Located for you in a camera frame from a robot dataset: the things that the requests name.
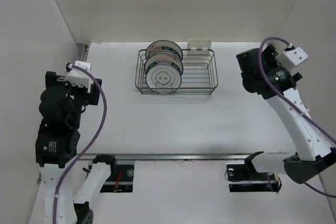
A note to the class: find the white plate green clover outline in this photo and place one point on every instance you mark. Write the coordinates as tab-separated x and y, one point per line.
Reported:
163	79

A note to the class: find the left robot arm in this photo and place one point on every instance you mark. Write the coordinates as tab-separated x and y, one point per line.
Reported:
61	106

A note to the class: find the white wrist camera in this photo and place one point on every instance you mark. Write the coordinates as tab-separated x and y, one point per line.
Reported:
291	57
76	77

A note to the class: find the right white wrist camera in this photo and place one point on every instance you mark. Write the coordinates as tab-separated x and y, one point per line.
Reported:
291	57

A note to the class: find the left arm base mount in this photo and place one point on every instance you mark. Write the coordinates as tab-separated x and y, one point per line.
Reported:
121	177

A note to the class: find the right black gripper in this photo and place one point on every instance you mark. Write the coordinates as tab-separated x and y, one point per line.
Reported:
269	54

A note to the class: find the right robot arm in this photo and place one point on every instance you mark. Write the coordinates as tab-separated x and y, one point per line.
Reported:
269	75

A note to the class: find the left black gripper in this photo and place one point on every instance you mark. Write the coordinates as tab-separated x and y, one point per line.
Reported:
91	97

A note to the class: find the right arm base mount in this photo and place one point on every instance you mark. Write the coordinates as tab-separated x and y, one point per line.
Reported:
244	179

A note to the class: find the orange sunburst plate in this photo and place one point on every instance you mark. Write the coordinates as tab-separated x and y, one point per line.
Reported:
165	45

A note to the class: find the white cutlery holder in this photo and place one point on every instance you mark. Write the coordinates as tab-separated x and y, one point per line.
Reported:
199	44

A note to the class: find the wire dish rack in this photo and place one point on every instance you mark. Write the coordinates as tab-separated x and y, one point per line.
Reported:
199	75

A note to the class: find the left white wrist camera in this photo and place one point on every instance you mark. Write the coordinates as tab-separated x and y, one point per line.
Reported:
76	77

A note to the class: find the green rim lettered plate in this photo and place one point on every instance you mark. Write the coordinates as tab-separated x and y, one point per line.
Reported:
164	57

